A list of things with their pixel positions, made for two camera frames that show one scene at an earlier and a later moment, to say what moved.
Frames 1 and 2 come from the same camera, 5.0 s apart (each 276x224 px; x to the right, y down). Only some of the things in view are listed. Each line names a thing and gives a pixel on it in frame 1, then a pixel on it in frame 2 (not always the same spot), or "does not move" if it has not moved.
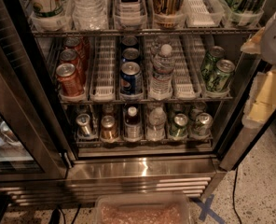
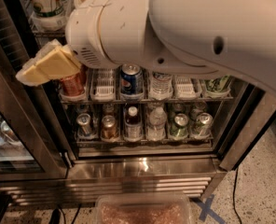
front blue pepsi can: (131, 78) does not move
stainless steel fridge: (118, 90) does not move
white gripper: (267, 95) -> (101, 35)
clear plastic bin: (142, 208) does not move
